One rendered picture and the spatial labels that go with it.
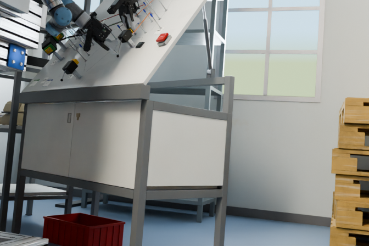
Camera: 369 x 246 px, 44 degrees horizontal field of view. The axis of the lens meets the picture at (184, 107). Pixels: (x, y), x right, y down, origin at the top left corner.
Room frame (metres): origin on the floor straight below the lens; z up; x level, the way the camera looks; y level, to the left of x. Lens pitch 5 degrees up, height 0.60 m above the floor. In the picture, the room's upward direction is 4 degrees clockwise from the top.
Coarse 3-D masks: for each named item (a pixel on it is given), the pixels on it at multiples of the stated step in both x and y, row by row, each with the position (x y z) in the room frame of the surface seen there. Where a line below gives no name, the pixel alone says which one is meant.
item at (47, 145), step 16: (32, 112) 2.77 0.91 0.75; (48, 112) 2.63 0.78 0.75; (64, 112) 2.50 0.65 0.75; (32, 128) 2.75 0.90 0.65; (48, 128) 2.61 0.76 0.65; (64, 128) 2.49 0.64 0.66; (32, 144) 2.74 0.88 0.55; (48, 144) 2.60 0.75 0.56; (64, 144) 2.48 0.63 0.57; (32, 160) 2.72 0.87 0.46; (48, 160) 2.59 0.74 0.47; (64, 160) 2.47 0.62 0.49
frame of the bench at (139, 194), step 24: (24, 120) 2.83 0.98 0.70; (144, 120) 2.01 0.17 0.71; (144, 144) 2.02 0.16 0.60; (144, 168) 2.02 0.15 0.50; (96, 192) 3.22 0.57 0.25; (120, 192) 2.11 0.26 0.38; (144, 192) 2.03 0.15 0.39; (168, 192) 2.13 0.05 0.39; (192, 192) 2.25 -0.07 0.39; (216, 192) 2.37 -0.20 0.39; (216, 216) 2.43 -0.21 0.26; (216, 240) 2.42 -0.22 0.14
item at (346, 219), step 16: (352, 112) 2.96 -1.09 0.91; (368, 112) 2.93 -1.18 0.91; (352, 128) 2.99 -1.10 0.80; (368, 128) 2.96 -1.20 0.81; (352, 144) 2.99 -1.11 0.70; (336, 160) 3.03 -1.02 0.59; (352, 160) 2.99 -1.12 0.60; (336, 176) 3.05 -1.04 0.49; (352, 176) 3.02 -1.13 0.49; (368, 176) 2.99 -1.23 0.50; (336, 192) 3.05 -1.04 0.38; (352, 192) 3.02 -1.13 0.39; (368, 192) 3.72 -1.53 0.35; (336, 208) 3.05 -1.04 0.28; (352, 208) 2.95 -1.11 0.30; (368, 208) 2.93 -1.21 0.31; (336, 224) 2.98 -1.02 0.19; (352, 224) 2.95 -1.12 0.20; (368, 224) 3.22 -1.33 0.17; (336, 240) 3.00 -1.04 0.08; (352, 240) 2.97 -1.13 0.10
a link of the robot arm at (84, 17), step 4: (84, 12) 2.17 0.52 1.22; (80, 16) 2.15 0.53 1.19; (84, 16) 2.16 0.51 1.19; (88, 16) 2.17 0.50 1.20; (76, 20) 2.16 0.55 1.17; (80, 20) 2.16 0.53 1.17; (84, 20) 2.16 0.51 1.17; (88, 20) 2.17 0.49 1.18; (76, 24) 2.19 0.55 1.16; (80, 24) 2.17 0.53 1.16; (84, 24) 2.17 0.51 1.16
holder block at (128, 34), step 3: (123, 30) 2.30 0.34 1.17; (126, 30) 2.28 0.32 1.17; (129, 30) 2.28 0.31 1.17; (120, 33) 2.29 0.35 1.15; (123, 33) 2.27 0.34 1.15; (126, 33) 2.27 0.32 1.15; (129, 33) 2.28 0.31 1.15; (120, 36) 2.27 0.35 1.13; (123, 36) 2.26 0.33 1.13; (126, 36) 2.27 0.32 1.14; (129, 36) 2.28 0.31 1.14; (120, 39) 2.28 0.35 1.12; (123, 39) 2.27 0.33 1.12; (126, 39) 2.27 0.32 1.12; (129, 39) 2.28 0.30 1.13; (123, 42) 2.30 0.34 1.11
